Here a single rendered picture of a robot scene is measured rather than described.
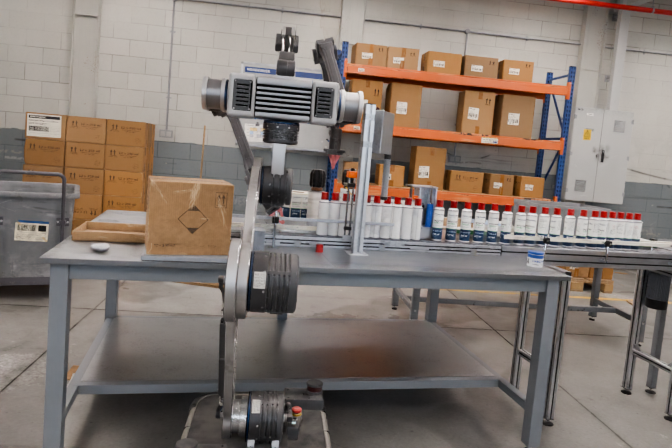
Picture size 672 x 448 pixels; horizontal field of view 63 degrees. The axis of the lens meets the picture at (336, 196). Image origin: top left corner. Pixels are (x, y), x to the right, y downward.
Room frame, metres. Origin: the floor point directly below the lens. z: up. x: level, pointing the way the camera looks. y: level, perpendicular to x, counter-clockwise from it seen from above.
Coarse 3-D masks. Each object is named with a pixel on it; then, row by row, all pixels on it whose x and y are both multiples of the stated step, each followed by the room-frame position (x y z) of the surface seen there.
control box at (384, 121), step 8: (376, 112) 2.43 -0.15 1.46; (384, 112) 2.43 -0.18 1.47; (376, 120) 2.43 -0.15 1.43; (384, 120) 2.43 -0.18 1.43; (392, 120) 2.55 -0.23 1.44; (376, 128) 2.43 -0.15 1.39; (384, 128) 2.44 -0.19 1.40; (392, 128) 2.56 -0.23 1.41; (376, 136) 2.43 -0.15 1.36; (384, 136) 2.46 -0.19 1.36; (392, 136) 2.57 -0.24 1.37; (376, 144) 2.43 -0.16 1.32; (384, 144) 2.47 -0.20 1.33; (376, 152) 2.43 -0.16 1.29; (384, 152) 2.48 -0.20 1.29
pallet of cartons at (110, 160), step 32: (32, 128) 5.21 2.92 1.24; (64, 128) 5.28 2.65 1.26; (96, 128) 5.33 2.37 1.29; (128, 128) 5.40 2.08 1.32; (32, 160) 5.22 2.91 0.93; (64, 160) 5.30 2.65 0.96; (96, 160) 5.34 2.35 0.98; (128, 160) 5.40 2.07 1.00; (96, 192) 5.34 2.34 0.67; (128, 192) 5.40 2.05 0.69
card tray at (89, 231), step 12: (84, 228) 2.39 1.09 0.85; (96, 228) 2.44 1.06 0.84; (108, 228) 2.45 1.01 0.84; (120, 228) 2.47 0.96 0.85; (132, 228) 2.48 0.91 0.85; (144, 228) 2.49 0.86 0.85; (84, 240) 2.19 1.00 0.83; (96, 240) 2.20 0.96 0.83; (108, 240) 2.21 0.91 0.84; (120, 240) 2.23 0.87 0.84; (132, 240) 2.24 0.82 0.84; (144, 240) 2.25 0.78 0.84
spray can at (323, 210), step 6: (324, 192) 2.54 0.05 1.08; (324, 198) 2.54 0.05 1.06; (324, 204) 2.53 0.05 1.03; (318, 210) 2.55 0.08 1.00; (324, 210) 2.53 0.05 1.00; (318, 216) 2.54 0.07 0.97; (324, 216) 2.53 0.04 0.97; (318, 222) 2.54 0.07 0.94; (324, 222) 2.53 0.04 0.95; (318, 228) 2.53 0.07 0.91; (324, 228) 2.53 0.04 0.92; (318, 234) 2.53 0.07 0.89; (324, 234) 2.53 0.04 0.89
